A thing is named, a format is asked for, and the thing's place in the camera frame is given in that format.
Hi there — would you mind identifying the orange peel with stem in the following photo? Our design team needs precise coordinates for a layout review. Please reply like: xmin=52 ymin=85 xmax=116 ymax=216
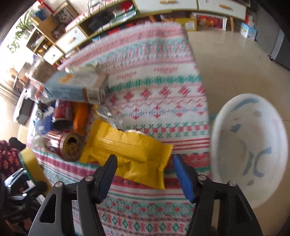
xmin=72 ymin=102 xmax=90 ymax=136

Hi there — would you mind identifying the patterned woven tablecloth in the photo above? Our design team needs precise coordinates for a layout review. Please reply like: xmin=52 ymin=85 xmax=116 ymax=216
xmin=26 ymin=21 xmax=212 ymax=236

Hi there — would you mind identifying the red soda can rear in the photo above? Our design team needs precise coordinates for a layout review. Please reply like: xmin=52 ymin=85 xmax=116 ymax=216
xmin=52 ymin=100 xmax=73 ymax=130

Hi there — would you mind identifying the white crate with toys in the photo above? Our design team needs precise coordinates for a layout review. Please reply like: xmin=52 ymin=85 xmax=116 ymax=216
xmin=191 ymin=12 xmax=228 ymax=31

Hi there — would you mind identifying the red soda can front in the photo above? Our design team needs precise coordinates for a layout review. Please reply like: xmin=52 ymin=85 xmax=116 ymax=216
xmin=44 ymin=130 xmax=82 ymax=162

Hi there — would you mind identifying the yellow cardboard box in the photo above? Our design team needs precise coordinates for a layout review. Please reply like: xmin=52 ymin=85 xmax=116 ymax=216
xmin=174 ymin=17 xmax=197 ymax=31

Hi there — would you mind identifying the green potted plant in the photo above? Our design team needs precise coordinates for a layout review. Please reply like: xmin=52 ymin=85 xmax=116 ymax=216
xmin=7 ymin=9 xmax=34 ymax=54

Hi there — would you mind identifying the red soda can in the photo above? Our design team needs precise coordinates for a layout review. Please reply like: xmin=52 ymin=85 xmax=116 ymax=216
xmin=44 ymin=130 xmax=82 ymax=162
xmin=52 ymin=100 xmax=73 ymax=130

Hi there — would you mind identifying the yellow green sponge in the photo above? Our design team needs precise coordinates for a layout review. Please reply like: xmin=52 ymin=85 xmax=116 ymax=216
xmin=19 ymin=147 xmax=52 ymax=196

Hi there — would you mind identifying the blue white carton box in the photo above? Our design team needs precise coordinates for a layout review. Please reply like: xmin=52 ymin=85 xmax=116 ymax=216
xmin=239 ymin=22 xmax=257 ymax=41

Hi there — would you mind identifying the yellow snack wrapper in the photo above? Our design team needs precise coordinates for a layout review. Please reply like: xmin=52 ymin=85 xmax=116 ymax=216
xmin=79 ymin=119 xmax=173 ymax=190

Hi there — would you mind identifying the white wooden tv cabinet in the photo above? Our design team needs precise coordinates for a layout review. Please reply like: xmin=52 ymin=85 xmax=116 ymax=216
xmin=32 ymin=0 xmax=246 ymax=64

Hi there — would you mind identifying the light blue cardboard box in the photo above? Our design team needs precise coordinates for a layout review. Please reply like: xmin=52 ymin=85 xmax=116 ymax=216
xmin=44 ymin=70 xmax=108 ymax=105

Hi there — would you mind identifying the white plastic trash basin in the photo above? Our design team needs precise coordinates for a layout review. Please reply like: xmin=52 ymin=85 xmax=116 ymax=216
xmin=210 ymin=93 xmax=289 ymax=208

